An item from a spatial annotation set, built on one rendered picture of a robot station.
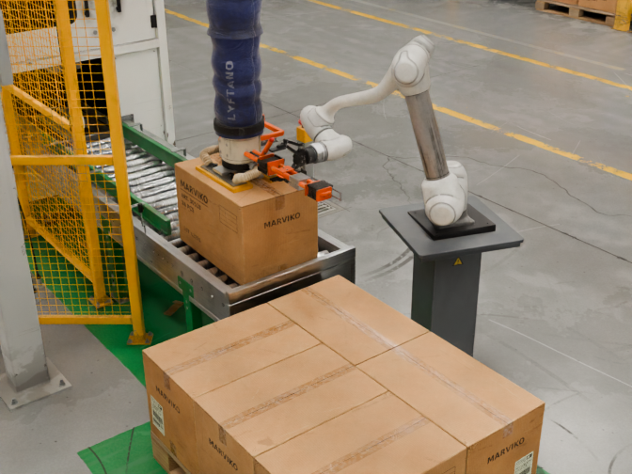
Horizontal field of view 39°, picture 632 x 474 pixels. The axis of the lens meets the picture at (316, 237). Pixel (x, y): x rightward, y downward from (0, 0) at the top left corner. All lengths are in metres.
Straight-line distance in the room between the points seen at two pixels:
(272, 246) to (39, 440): 1.32
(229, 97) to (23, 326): 1.41
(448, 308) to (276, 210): 0.93
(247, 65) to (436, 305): 1.37
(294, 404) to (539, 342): 1.79
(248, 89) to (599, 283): 2.44
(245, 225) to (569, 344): 1.83
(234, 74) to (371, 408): 1.52
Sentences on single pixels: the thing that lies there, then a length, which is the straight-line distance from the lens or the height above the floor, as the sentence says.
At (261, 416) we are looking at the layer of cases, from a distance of 3.21.
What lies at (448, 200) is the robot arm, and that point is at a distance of 3.72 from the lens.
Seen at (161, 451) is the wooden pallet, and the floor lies 0.09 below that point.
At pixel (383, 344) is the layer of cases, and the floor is 0.54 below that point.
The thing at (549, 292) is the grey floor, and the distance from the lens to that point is 5.14.
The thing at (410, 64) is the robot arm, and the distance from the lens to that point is 3.56.
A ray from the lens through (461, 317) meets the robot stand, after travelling 4.23.
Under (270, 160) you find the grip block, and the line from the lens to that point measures 3.84.
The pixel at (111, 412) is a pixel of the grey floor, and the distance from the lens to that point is 4.22.
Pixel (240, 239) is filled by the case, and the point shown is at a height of 0.79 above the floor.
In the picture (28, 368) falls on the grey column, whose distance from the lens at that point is 4.39.
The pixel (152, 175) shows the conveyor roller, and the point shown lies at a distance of 5.20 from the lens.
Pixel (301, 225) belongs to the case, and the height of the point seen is 0.77.
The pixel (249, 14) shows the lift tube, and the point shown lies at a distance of 3.77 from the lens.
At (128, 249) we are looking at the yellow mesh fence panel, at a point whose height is 0.53.
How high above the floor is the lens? 2.52
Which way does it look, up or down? 27 degrees down
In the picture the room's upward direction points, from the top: straight up
